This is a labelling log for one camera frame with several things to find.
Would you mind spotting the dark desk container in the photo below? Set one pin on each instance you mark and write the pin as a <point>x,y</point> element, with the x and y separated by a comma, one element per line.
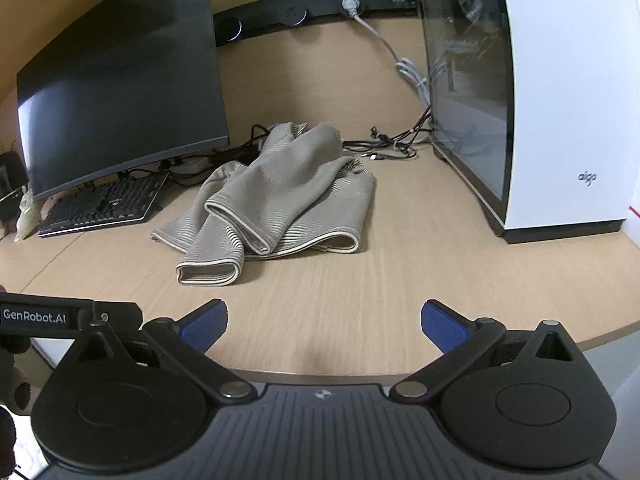
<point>10,180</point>

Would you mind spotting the white computer case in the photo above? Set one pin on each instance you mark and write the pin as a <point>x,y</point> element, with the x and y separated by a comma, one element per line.
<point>565,110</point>

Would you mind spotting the white plastic bag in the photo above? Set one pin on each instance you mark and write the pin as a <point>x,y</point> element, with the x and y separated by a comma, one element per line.
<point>27,220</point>

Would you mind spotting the black computer monitor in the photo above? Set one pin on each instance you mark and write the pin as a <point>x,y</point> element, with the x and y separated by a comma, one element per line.
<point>125,85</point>

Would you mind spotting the round grey socket cover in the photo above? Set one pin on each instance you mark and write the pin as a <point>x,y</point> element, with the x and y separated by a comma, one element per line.
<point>292,15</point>

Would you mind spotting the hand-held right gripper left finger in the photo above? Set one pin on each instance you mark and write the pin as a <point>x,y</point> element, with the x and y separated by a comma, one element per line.
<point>202,329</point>

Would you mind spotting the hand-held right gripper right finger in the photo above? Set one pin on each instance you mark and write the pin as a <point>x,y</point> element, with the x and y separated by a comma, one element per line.
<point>442,329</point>

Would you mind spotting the black desk power rail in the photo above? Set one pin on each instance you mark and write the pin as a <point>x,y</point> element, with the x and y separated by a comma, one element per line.
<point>325,5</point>

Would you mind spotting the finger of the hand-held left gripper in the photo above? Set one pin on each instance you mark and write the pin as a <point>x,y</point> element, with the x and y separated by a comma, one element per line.
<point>120,316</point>

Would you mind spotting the black keyboard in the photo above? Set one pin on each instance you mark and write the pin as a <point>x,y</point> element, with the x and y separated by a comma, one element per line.
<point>100,202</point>

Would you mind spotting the striped knit garment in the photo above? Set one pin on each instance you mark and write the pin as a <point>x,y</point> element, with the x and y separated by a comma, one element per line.
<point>290,185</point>

